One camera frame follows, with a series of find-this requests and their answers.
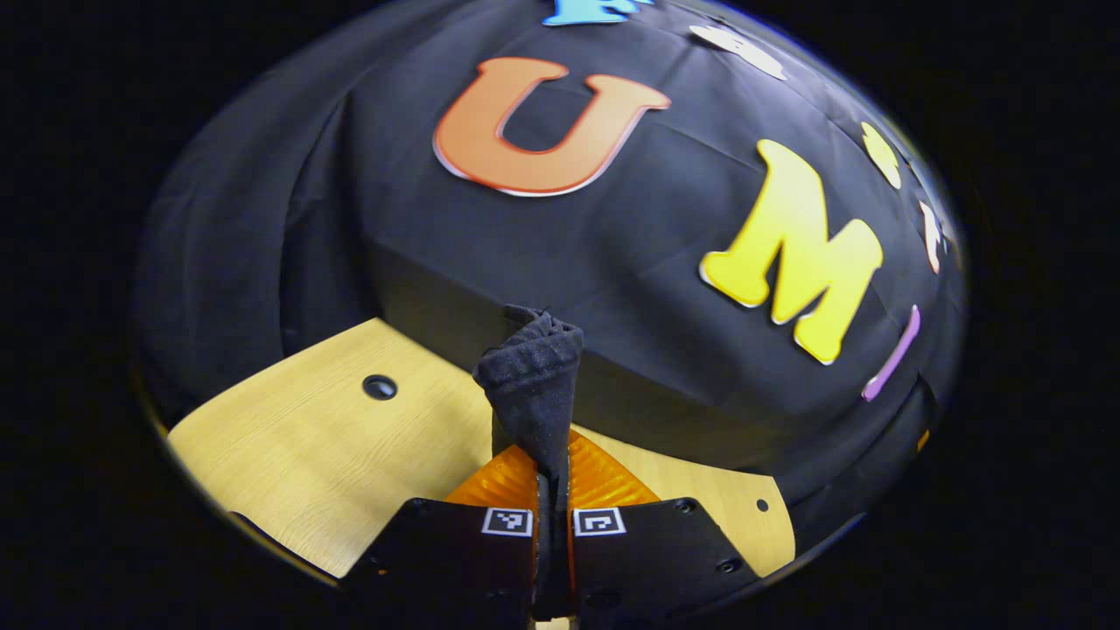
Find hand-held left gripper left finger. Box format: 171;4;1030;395
344;444;540;627

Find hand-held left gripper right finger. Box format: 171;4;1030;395
567;428;762;624

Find black jeans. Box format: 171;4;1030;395
472;304;585;615

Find black backdrop cloth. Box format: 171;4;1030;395
131;0;969;561

